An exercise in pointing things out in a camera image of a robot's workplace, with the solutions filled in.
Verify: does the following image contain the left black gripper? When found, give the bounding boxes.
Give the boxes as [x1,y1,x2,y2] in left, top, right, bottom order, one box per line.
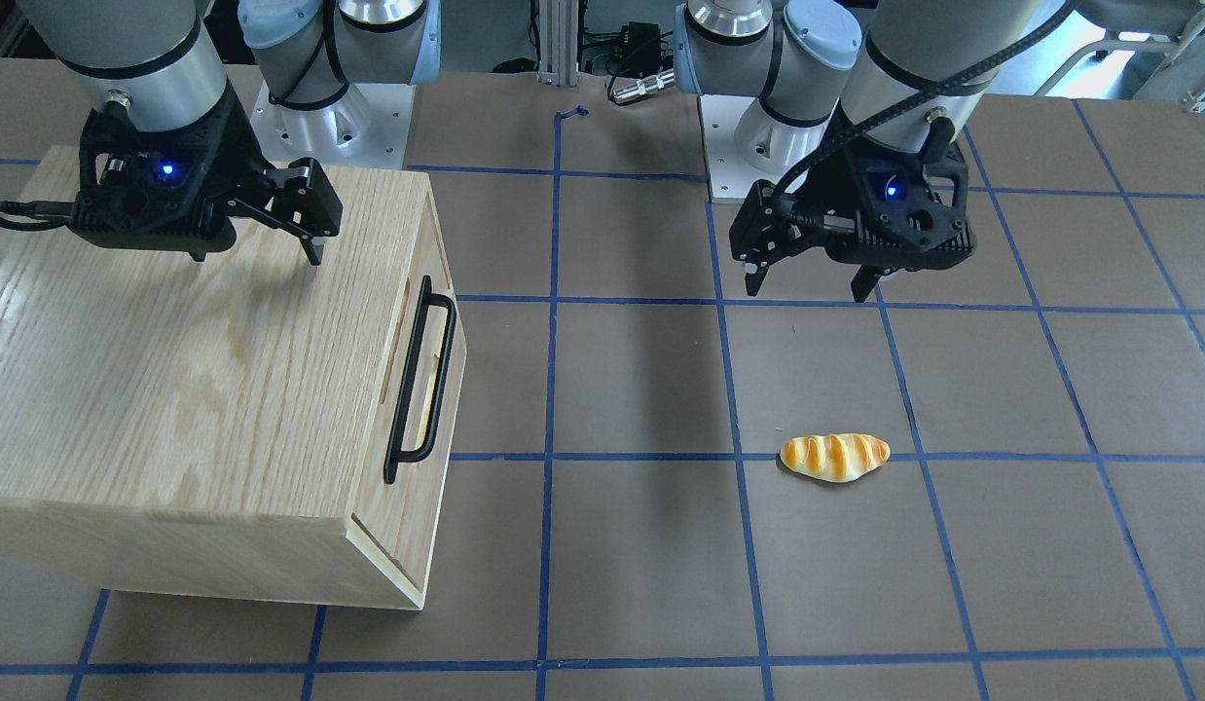
[730,166,900,304]

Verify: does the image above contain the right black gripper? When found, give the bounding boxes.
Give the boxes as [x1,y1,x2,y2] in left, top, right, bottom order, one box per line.
[190,157,343,267]

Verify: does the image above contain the black metal drawer handle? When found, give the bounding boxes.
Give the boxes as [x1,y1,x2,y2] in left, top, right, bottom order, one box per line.
[383,276,457,485]

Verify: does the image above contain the light wooden drawer cabinet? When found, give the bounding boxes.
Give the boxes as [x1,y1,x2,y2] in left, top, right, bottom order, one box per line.
[0,166,439,607]

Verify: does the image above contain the toy bread roll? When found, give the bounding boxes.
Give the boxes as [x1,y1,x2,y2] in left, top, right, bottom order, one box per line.
[778,432,892,484]

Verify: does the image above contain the black power box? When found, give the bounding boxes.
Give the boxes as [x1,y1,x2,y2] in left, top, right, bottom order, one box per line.
[600,20,664,77]

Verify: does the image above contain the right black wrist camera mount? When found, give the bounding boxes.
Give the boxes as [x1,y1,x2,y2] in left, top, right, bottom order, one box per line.
[67,86,263,254]

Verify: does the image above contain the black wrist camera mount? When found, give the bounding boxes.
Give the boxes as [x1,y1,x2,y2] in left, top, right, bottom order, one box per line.
[803,108,976,275]
[67,86,263,254]

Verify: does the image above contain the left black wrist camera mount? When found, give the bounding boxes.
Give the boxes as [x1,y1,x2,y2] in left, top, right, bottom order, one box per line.
[803,108,976,275]

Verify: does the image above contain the black braided cable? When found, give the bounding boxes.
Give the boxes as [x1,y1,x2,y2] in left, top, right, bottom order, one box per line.
[766,0,1076,230]

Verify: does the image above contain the silver cable connector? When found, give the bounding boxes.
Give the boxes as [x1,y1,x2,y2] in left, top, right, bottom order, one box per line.
[607,67,676,107]

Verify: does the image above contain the aluminium frame post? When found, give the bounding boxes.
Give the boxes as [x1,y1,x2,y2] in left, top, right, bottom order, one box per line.
[530,0,584,90]

